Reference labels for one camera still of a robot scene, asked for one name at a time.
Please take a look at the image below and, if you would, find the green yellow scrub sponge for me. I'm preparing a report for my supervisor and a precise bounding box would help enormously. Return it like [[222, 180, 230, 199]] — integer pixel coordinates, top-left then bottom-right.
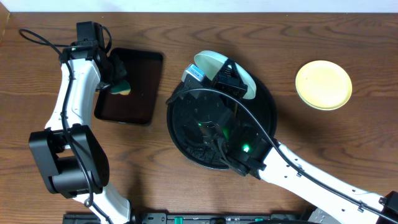
[[110, 80, 131, 96]]

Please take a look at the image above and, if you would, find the light green plate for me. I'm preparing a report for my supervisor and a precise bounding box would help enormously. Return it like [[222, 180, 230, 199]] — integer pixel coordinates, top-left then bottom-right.
[[194, 50, 257, 100]]

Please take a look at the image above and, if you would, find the yellow plate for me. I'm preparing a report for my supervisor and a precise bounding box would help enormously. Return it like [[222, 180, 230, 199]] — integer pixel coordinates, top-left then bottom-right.
[[295, 60, 353, 111]]

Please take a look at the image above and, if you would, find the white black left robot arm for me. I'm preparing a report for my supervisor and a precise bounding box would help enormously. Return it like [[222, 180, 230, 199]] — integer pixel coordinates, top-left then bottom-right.
[[29, 54, 132, 223]]

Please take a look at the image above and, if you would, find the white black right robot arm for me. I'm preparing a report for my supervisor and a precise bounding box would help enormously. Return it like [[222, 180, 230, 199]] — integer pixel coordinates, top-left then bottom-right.
[[172, 51, 397, 223]]

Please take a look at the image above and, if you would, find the round black tray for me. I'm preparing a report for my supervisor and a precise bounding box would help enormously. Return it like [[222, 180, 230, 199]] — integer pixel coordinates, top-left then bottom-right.
[[167, 75, 277, 175]]

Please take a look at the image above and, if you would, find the black rectangular tray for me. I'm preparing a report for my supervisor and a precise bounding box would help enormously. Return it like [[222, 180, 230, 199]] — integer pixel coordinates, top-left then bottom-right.
[[94, 48, 164, 125]]

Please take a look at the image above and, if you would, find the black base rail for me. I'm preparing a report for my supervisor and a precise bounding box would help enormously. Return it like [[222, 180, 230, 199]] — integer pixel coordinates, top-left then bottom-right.
[[62, 212, 312, 224]]

